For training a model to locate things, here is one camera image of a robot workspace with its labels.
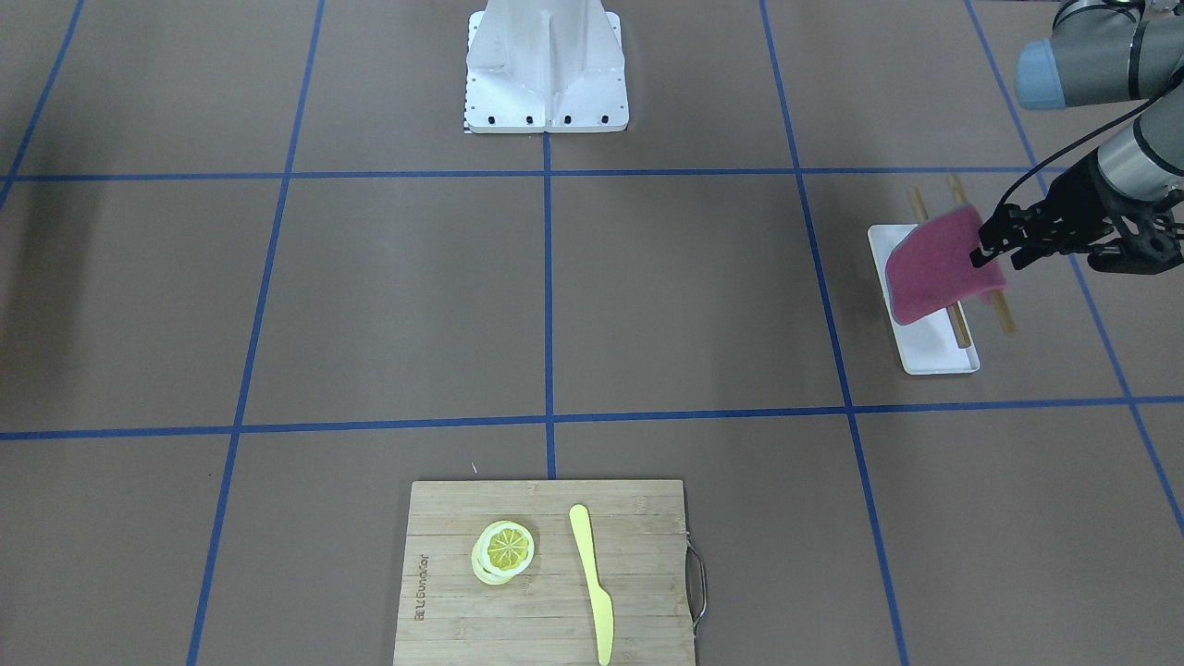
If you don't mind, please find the yellow plastic knife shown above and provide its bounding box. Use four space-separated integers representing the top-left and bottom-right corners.
568 502 616 665

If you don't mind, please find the white towel rack tray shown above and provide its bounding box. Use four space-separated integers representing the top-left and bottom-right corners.
867 174 1018 376

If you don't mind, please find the bamboo cutting board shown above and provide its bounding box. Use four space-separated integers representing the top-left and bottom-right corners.
392 480 697 665

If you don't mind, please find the magenta wiping cloth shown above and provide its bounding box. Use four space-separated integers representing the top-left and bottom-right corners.
884 205 1008 326

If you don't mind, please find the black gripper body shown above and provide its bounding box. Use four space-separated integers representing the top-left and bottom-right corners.
1027 155 1180 275

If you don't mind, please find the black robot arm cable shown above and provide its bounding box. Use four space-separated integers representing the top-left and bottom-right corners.
995 92 1166 223

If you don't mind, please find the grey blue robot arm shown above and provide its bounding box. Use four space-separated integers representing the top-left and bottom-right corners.
969 1 1183 275

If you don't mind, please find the white pedestal column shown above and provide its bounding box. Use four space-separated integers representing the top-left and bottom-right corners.
462 1 630 134

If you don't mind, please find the yellow lemon slice toy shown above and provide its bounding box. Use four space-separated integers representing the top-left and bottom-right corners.
470 520 536 585

